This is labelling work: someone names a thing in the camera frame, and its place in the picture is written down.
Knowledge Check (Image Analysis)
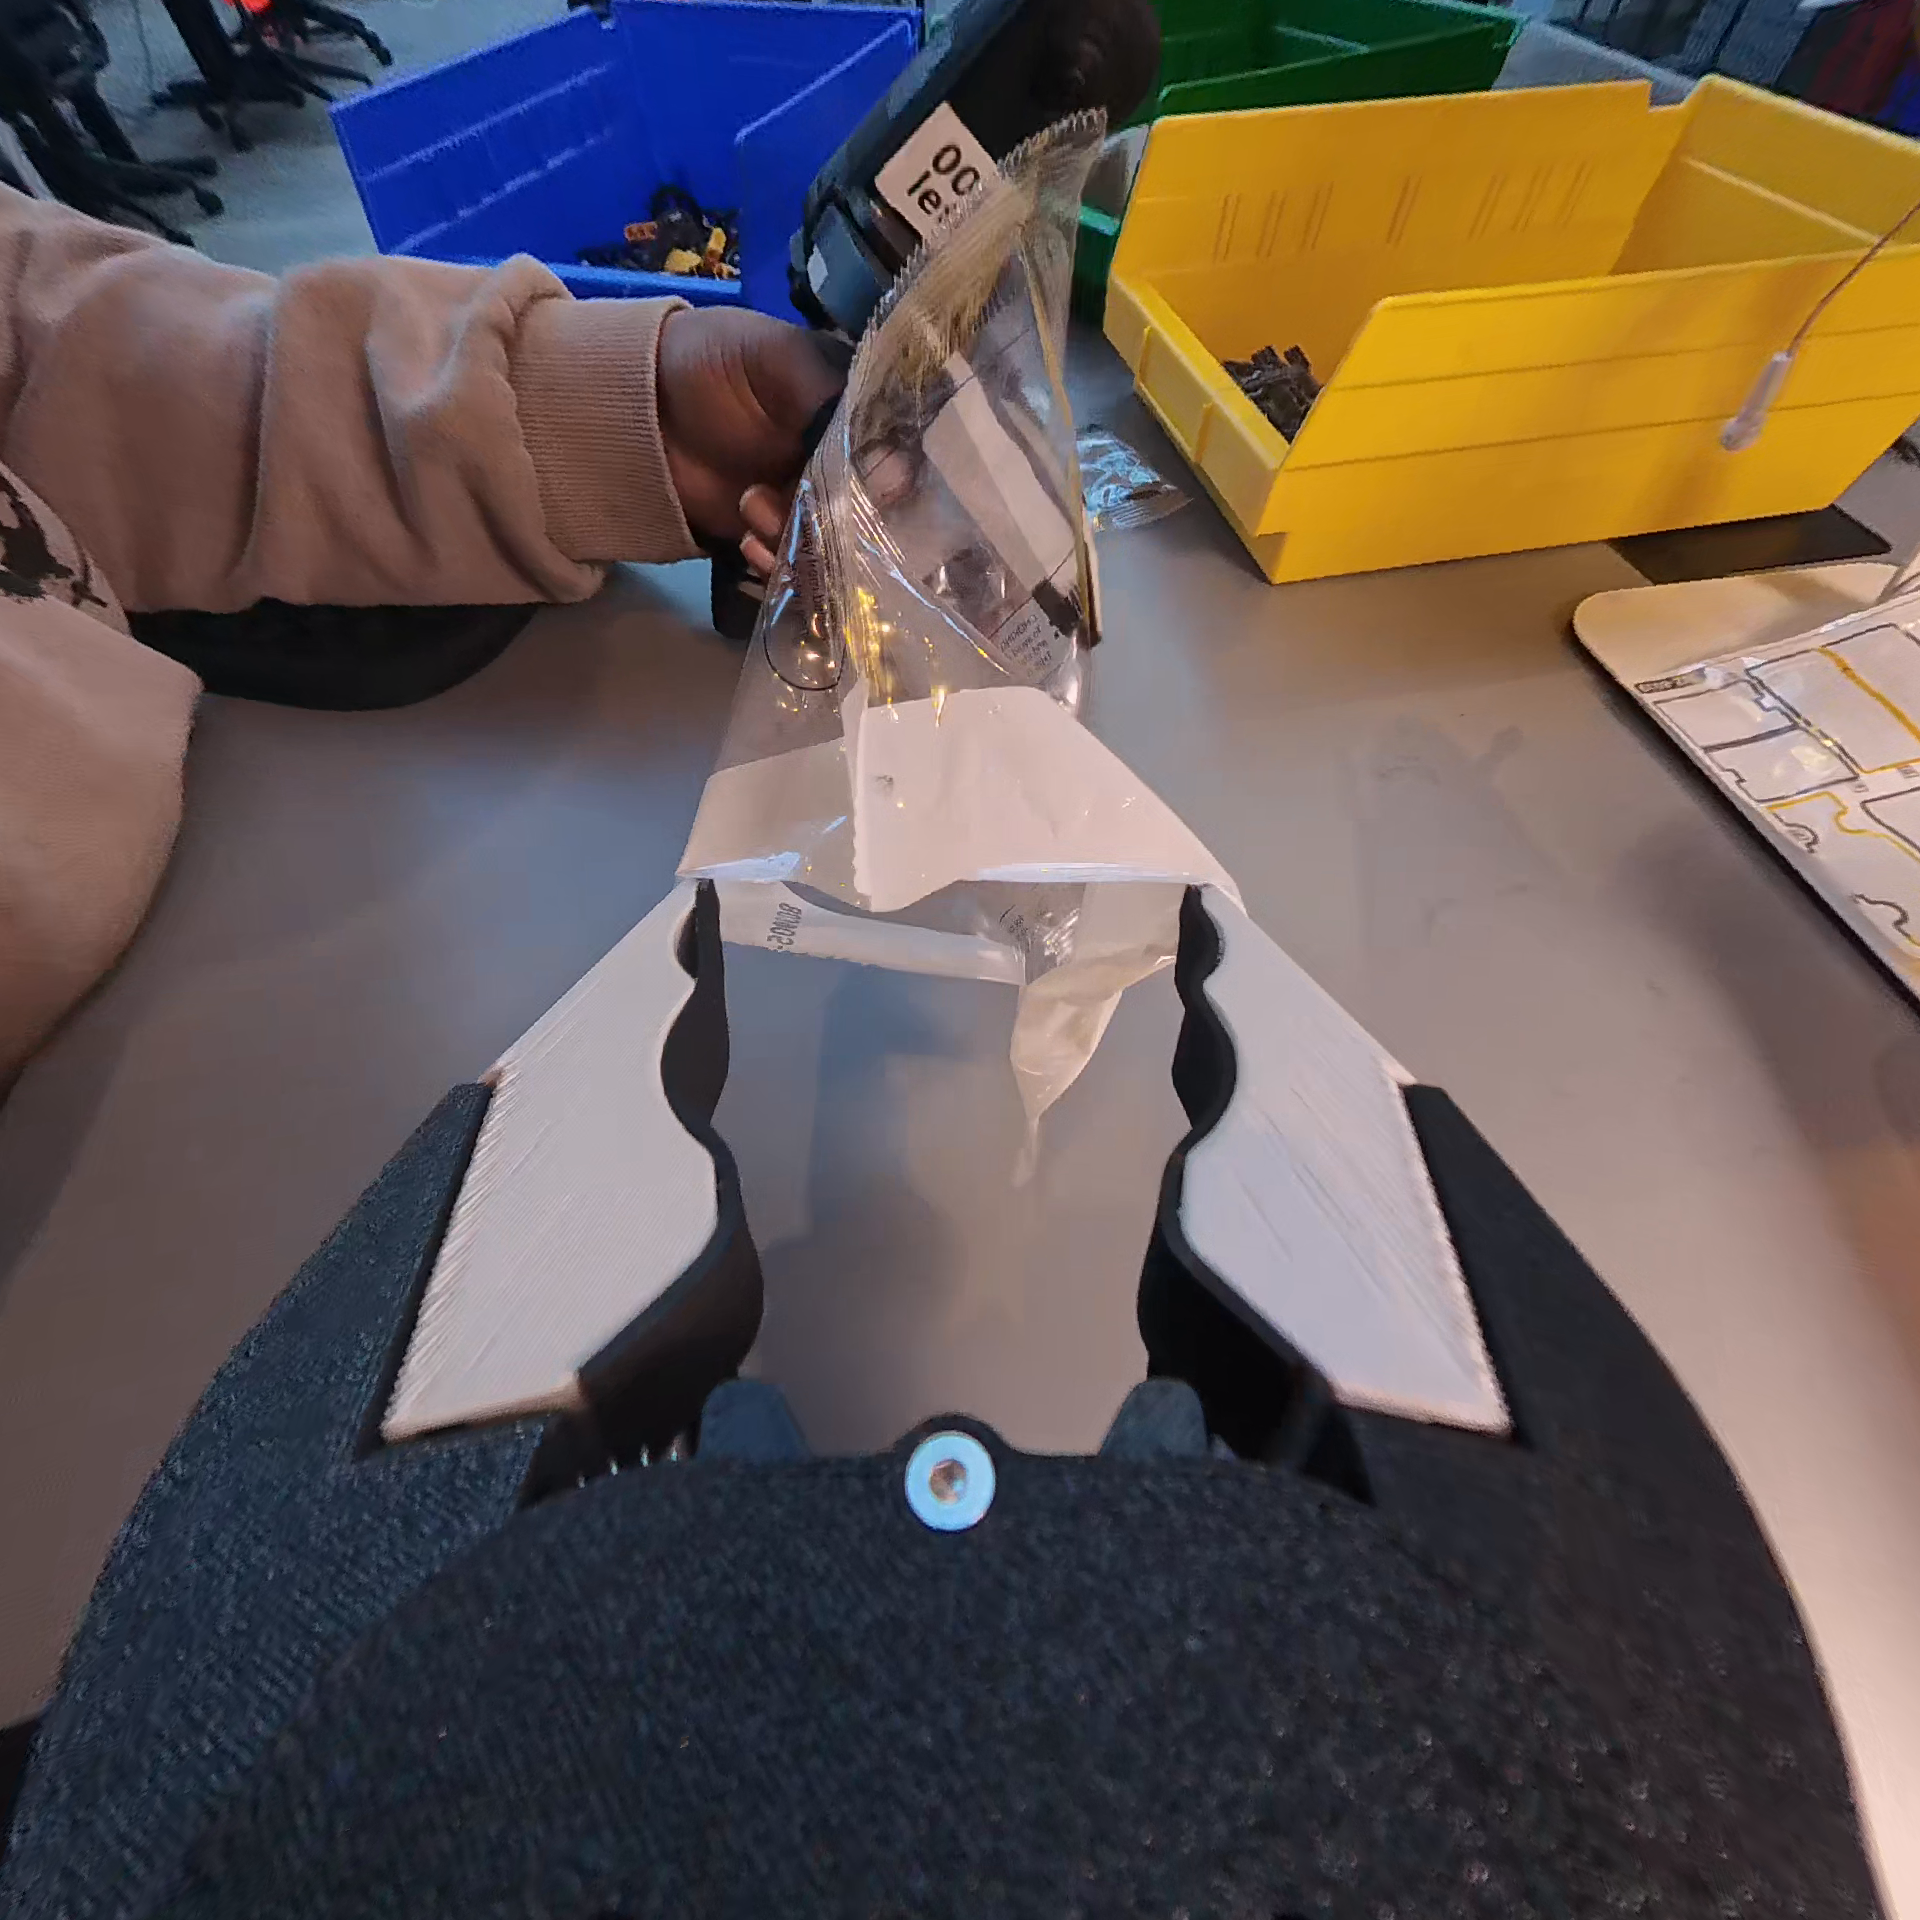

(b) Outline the large clear labelled bag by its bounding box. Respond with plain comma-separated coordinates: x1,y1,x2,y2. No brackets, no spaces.
685,106,1239,1187

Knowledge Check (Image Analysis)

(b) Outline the green bin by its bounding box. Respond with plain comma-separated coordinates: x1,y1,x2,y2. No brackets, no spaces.
1064,0,1521,302

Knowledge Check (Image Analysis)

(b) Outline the pile of dark parts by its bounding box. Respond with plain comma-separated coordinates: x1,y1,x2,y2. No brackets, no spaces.
585,187,745,289

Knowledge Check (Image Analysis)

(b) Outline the white sticker sheet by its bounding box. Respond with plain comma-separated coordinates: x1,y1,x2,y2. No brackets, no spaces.
1637,586,1920,962

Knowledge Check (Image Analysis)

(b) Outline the clear plastic bag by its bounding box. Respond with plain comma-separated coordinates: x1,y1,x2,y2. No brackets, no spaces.
1075,430,1193,537

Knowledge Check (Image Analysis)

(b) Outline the person's left hand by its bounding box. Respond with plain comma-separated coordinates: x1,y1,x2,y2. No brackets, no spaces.
656,302,857,572

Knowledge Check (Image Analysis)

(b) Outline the blue bin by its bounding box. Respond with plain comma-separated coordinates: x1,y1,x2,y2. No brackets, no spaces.
331,0,925,317

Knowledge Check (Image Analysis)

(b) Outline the black office chair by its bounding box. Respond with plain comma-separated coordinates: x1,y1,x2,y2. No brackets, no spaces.
151,0,398,153
0,0,188,249

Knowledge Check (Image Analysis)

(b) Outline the person's beige sweatshirt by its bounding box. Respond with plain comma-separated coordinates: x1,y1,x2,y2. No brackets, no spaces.
0,466,206,1081

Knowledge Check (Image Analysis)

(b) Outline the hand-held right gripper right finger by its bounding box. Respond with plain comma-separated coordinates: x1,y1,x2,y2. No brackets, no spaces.
1136,881,1510,1472

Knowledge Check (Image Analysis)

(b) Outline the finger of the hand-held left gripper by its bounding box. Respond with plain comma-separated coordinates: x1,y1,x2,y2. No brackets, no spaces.
900,392,1107,648

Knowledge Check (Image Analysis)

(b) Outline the yellow bin with grey parts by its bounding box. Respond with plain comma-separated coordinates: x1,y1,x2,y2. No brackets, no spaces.
1104,76,1920,588

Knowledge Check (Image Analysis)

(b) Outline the pile of grey connector parts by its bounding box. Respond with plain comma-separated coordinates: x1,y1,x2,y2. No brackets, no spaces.
1216,341,1327,444

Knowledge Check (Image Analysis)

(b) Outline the person's left forearm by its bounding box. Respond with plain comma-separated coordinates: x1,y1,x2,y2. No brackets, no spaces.
0,181,707,617

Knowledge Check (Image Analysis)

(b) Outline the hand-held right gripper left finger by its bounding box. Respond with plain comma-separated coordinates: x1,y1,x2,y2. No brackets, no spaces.
381,881,767,1472

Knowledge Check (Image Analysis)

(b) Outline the white cord with plug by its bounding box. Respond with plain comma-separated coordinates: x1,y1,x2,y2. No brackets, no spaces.
1719,197,1920,452

